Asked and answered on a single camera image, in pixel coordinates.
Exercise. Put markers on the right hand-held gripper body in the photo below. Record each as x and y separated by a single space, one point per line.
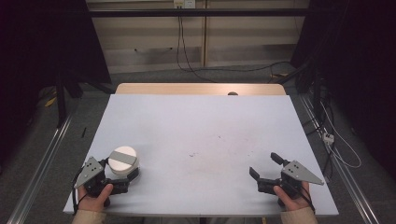
295 174

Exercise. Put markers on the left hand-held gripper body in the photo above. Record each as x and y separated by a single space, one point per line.
90 171

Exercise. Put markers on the glass jar with white lid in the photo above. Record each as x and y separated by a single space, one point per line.
123 160

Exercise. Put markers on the person's right hand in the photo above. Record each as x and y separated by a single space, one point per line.
292 202

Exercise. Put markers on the person's left hand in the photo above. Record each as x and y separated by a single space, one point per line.
93 202

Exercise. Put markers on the small black floor strip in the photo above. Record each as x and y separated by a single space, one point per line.
83 132

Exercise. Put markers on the white table board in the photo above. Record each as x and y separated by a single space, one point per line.
202 124

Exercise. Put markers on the yellow floor tape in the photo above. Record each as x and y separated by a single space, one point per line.
279 75
50 101

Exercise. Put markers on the wooden table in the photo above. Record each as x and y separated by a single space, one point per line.
186 88

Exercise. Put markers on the black curtain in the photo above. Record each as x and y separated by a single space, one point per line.
358 62
37 56

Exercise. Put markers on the aluminium floor rail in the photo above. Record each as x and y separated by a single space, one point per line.
41 169
358 199

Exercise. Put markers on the black horizontal frame bar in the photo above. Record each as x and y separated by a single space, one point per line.
218 12

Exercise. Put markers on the white wall outlet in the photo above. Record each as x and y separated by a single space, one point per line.
184 3

